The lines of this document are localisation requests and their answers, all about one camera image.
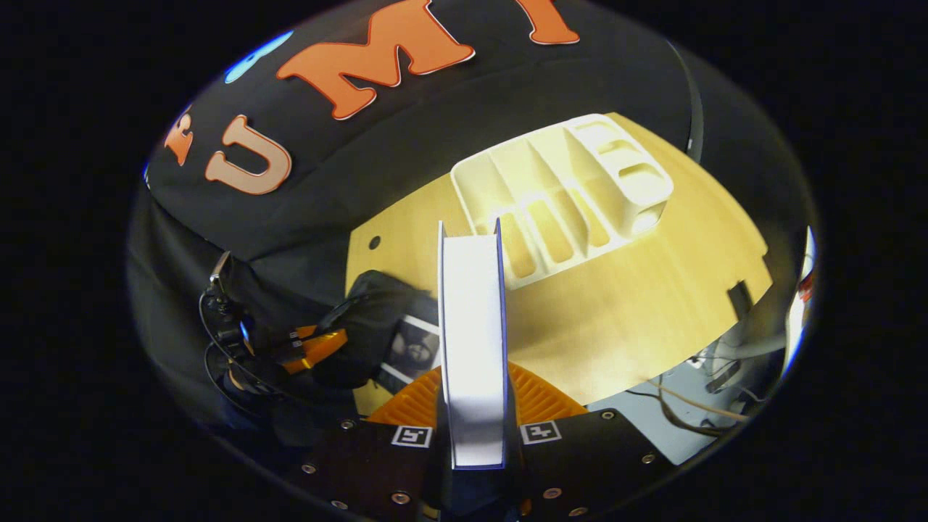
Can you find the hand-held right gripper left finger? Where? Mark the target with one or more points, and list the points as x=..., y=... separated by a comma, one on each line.
x=370, y=464

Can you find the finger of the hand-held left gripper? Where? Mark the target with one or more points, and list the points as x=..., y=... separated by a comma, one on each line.
x=319, y=348

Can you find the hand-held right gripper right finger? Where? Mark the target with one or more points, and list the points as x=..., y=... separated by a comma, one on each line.
x=580, y=464

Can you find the black schoolbag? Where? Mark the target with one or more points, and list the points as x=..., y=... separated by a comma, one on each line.
x=362, y=326

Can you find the portrait cover book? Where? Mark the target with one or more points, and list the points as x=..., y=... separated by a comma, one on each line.
x=417, y=348

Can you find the blue cover book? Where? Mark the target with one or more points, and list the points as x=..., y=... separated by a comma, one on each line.
x=475, y=348

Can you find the white bookshelf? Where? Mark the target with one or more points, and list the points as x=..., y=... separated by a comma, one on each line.
x=565, y=188

